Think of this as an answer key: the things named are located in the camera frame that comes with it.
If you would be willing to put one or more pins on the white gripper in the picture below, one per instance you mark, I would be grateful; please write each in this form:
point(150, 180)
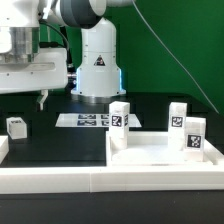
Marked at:
point(25, 67)

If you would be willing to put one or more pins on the white marker base plate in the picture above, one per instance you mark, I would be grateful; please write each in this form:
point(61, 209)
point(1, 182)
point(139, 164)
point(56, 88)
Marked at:
point(90, 120)

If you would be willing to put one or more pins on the white square table top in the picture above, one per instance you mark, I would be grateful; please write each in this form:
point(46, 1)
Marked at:
point(148, 149)

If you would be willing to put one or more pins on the white U-shaped obstacle wall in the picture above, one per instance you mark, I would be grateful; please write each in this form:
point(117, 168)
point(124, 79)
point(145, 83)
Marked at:
point(115, 178)

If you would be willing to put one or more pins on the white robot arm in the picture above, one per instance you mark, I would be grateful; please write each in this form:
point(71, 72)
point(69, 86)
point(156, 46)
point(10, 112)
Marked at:
point(98, 76)

